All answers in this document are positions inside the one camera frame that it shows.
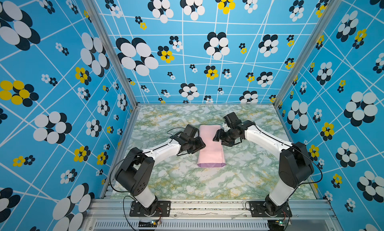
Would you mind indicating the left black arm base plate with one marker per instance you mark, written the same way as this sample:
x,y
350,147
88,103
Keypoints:
x,y
157,209

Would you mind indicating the aluminium front rail frame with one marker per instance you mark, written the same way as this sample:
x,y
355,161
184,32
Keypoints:
x,y
210,215

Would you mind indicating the purple wrapping paper sheet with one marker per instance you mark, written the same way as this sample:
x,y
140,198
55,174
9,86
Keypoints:
x,y
212,156

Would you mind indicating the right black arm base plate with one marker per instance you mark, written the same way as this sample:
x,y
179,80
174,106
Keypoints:
x,y
263,209

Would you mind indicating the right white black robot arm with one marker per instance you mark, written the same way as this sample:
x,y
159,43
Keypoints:
x,y
295,165

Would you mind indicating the left green circuit board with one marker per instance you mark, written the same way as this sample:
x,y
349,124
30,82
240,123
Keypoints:
x,y
149,224

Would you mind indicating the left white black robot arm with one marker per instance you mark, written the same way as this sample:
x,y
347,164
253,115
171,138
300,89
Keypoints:
x,y
135,169

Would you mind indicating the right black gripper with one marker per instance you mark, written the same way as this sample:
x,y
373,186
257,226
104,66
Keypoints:
x,y
219,135

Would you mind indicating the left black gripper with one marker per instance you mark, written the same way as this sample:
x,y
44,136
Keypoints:
x,y
200,145

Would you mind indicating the green circuit board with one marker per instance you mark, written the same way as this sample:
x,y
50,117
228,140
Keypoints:
x,y
276,225
149,224

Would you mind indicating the right green circuit board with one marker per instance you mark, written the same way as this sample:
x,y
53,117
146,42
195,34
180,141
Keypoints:
x,y
276,225

